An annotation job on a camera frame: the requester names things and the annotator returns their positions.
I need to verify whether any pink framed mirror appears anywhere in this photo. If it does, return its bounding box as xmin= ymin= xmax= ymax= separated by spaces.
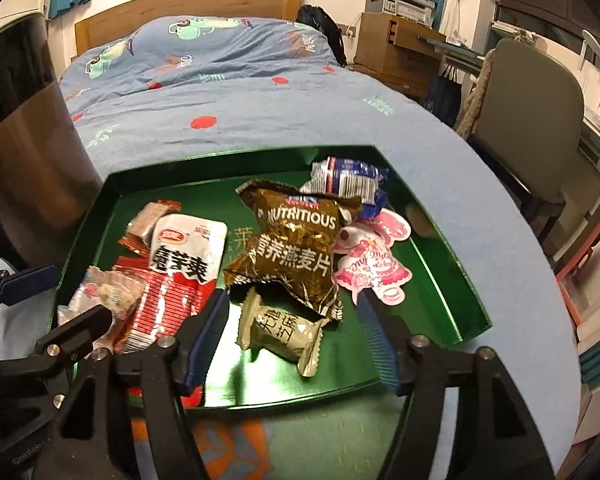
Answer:
xmin=555 ymin=210 xmax=600 ymax=341

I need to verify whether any dark blue bag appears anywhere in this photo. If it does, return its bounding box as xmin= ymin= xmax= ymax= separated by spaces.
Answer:
xmin=425 ymin=65 xmax=463 ymax=126

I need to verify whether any red and white snack packet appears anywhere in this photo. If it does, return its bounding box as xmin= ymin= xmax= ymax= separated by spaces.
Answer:
xmin=112 ymin=212 xmax=228 ymax=356

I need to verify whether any green tray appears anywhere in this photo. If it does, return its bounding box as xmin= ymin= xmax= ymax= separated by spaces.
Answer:
xmin=50 ymin=144 xmax=493 ymax=411

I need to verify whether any small white candy packet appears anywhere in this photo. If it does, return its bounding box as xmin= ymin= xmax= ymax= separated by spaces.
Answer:
xmin=70 ymin=266 xmax=146 ymax=321

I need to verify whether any small brown wafer packet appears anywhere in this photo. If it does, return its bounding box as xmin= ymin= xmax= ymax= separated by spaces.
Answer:
xmin=119 ymin=200 xmax=181 ymax=261

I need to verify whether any black backpack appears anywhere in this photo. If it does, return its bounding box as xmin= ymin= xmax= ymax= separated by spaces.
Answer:
xmin=296 ymin=5 xmax=347 ymax=68

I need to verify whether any olive green snack packet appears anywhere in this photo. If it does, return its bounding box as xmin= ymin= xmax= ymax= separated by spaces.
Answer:
xmin=236 ymin=287 xmax=331 ymax=377

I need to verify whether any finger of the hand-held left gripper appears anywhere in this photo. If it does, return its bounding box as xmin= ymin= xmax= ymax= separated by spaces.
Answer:
xmin=0 ymin=260 xmax=61 ymax=307
xmin=0 ymin=304 xmax=115 ymax=409

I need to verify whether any pink cartoon character packet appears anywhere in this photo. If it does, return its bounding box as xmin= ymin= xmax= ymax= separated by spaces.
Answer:
xmin=332 ymin=210 xmax=412 ymax=306

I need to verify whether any white desk lamp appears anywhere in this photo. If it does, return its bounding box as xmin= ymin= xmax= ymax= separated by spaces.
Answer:
xmin=582 ymin=30 xmax=600 ymax=67

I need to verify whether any beige braided rope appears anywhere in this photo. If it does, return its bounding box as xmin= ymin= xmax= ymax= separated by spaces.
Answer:
xmin=457 ymin=49 xmax=496 ymax=138

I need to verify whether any blue and white snack packet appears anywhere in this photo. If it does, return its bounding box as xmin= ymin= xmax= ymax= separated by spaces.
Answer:
xmin=300 ymin=156 xmax=390 ymax=221

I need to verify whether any grey chair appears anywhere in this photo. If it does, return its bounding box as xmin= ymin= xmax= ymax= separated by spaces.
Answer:
xmin=457 ymin=37 xmax=600 ymax=261

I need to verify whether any wooden bed headboard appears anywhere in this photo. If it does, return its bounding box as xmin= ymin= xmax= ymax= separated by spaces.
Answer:
xmin=75 ymin=0 xmax=302 ymax=61

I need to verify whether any wooden dresser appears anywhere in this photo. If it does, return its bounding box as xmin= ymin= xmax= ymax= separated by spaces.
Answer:
xmin=355 ymin=12 xmax=448 ymax=101

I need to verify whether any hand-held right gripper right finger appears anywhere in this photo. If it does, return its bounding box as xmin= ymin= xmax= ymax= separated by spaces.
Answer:
xmin=356 ymin=290 xmax=563 ymax=480

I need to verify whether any brown oat snack packet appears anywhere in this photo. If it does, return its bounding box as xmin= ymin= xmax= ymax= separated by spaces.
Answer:
xmin=223 ymin=179 xmax=363 ymax=321

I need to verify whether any white printer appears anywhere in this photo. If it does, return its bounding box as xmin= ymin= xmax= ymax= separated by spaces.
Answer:
xmin=365 ymin=0 xmax=437 ymax=23

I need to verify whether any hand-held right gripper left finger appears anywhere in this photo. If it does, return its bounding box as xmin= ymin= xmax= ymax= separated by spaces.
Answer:
xmin=30 ymin=290 xmax=231 ymax=480

